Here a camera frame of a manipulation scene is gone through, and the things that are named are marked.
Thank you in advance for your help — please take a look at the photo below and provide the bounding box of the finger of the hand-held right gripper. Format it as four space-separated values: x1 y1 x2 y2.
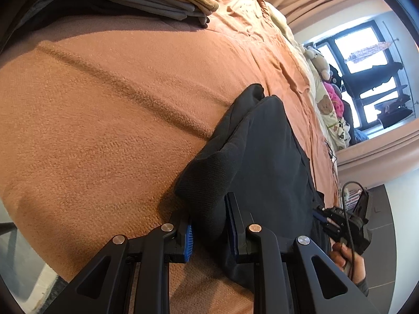
312 207 338 234

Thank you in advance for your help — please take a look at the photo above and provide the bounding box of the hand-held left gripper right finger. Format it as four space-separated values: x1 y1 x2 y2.
225 192 383 314

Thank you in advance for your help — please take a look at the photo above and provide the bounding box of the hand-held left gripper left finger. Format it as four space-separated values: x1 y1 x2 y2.
42 214 194 314

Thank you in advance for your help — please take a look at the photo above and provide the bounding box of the black long-sleeve shirt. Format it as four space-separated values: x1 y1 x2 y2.
174 83 331 298

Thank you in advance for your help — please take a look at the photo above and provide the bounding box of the person's right hand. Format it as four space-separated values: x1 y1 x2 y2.
329 240 365 283

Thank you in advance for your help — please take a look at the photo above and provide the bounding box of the pink curtain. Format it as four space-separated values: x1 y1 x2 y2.
337 111 419 187
262 0 410 36

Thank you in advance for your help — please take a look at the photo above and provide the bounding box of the black white print plush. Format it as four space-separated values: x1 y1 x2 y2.
334 119 352 148

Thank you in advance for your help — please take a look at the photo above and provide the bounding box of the bear print pillow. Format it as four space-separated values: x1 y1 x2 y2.
312 72 348 151

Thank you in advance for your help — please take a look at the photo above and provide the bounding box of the short black hanging garment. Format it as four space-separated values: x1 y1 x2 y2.
376 113 416 129

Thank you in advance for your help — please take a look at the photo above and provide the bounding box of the pink plush toy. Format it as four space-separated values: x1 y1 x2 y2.
324 82 345 118

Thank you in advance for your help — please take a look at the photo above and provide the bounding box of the short grey hanging garment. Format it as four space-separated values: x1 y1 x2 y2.
375 102 412 116

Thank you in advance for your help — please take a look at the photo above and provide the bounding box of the long dark hanging garment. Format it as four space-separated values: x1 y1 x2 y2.
358 84 410 103

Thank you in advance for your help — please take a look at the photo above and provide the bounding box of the black plush toy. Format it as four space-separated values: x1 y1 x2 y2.
327 64 343 87

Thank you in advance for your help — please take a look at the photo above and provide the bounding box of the black hanging coat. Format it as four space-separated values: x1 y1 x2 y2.
340 61 405 95

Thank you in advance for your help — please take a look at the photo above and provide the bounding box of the orange blanket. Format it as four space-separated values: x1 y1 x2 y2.
0 0 339 314

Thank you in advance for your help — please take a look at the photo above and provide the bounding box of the grey white plush toy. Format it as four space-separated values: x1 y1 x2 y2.
303 44 331 79

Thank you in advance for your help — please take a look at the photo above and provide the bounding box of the floral hanging garment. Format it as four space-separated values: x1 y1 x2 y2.
344 40 393 63

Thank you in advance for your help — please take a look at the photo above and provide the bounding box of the cream duvet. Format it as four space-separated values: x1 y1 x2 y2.
247 0 328 112

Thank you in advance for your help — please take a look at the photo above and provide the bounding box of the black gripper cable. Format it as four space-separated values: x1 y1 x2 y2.
340 181 365 282

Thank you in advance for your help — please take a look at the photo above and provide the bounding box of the thin black cable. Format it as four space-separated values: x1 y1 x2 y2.
324 141 339 197

